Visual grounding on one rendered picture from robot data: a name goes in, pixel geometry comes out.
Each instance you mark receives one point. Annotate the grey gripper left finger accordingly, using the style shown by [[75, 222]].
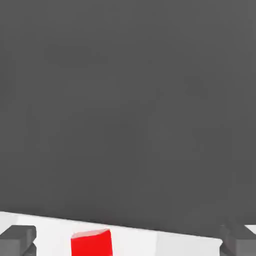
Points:
[[17, 240]]

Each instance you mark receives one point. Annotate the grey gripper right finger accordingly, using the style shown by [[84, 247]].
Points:
[[238, 242]]

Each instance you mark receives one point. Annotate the small red cube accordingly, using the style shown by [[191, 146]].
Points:
[[91, 244]]

